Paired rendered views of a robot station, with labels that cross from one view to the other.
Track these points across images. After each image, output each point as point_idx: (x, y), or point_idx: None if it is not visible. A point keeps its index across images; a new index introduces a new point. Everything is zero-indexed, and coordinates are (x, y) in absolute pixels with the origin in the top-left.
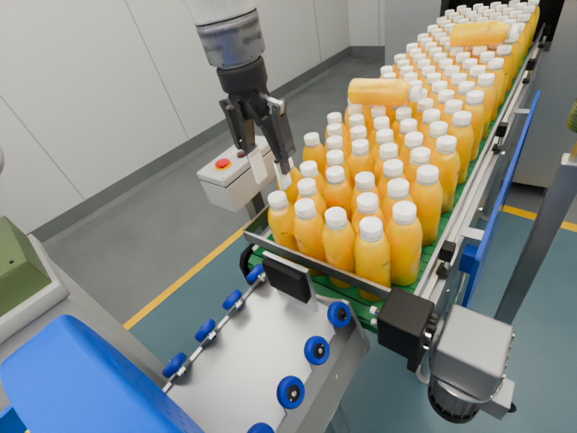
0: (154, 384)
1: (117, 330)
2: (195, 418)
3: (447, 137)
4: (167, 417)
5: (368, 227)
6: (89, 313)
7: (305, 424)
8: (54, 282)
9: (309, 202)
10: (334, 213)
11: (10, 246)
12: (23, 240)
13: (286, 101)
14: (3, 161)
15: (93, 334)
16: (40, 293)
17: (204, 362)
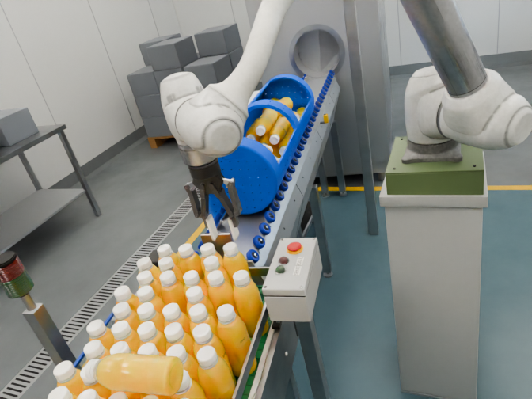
0: (260, 199)
1: (427, 279)
2: (253, 220)
3: (93, 328)
4: None
5: (164, 245)
6: (397, 233)
7: None
8: (385, 195)
9: (203, 248)
10: (184, 247)
11: (416, 169)
12: (446, 182)
13: (184, 187)
14: (487, 143)
15: (253, 162)
16: (385, 190)
17: None
